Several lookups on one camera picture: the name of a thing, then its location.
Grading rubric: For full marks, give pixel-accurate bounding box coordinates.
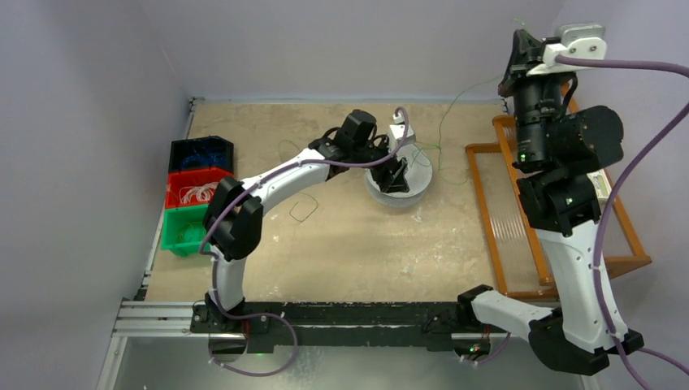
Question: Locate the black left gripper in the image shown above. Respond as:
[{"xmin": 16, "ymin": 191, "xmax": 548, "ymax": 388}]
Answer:
[{"xmin": 352, "ymin": 136, "xmax": 410, "ymax": 193}]

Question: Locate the green cable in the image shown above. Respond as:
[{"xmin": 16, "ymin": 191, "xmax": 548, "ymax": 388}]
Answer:
[{"xmin": 277, "ymin": 18, "xmax": 534, "ymax": 224}]

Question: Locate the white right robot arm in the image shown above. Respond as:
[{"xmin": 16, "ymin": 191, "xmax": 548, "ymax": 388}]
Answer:
[{"xmin": 456, "ymin": 23, "xmax": 644, "ymax": 376}]

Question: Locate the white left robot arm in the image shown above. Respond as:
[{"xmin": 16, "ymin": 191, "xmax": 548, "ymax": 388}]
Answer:
[{"xmin": 199, "ymin": 106, "xmax": 412, "ymax": 332}]

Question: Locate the white perforated spool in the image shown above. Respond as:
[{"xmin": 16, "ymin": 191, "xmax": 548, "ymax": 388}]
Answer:
[{"xmin": 365, "ymin": 145, "xmax": 433, "ymax": 208}]

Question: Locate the white cardboard box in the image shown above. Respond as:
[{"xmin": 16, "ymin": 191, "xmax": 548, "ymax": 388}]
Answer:
[{"xmin": 587, "ymin": 169, "xmax": 612, "ymax": 206}]

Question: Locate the wooden rack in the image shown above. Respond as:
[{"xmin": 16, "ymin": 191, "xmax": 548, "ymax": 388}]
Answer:
[{"xmin": 466, "ymin": 80, "xmax": 652, "ymax": 301}]

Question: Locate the red bin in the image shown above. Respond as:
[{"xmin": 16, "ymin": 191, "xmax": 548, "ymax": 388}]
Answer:
[{"xmin": 165, "ymin": 167, "xmax": 234, "ymax": 209}]

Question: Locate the green bin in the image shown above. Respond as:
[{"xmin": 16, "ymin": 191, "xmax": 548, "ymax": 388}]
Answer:
[{"xmin": 160, "ymin": 205, "xmax": 208, "ymax": 257}]

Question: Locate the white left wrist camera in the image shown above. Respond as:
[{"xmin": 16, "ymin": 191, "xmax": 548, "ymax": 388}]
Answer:
[{"xmin": 386, "ymin": 123, "xmax": 416, "ymax": 156}]

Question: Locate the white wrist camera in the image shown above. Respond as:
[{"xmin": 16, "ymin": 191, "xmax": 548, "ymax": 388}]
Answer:
[
  {"xmin": 526, "ymin": 23, "xmax": 607, "ymax": 76},
  {"xmin": 386, "ymin": 123, "xmax": 416, "ymax": 156}
]

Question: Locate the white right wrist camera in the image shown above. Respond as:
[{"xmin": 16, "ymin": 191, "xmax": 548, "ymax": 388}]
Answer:
[{"xmin": 526, "ymin": 23, "xmax": 607, "ymax": 76}]

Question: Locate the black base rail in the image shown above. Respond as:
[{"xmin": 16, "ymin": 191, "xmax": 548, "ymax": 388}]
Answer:
[{"xmin": 190, "ymin": 301, "xmax": 501, "ymax": 358}]

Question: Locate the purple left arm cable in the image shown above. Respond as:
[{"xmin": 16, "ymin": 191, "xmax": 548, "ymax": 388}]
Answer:
[{"xmin": 199, "ymin": 106, "xmax": 411, "ymax": 377}]

